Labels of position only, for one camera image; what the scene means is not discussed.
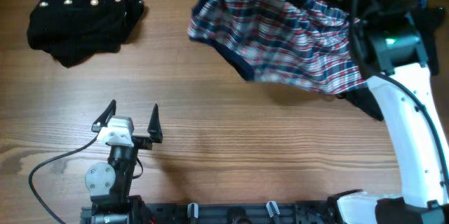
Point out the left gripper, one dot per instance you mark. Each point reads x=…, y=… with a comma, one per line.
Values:
x=144, y=142

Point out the red blue plaid garment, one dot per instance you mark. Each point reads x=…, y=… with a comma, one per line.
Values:
x=275, y=41

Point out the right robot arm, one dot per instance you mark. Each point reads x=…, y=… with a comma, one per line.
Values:
x=388, y=48

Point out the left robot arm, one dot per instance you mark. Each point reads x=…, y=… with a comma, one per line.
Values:
x=109, y=182

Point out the black knit garment with buttons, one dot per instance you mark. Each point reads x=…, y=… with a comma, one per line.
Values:
x=73, y=30

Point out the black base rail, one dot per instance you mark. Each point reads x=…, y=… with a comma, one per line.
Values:
x=270, y=212

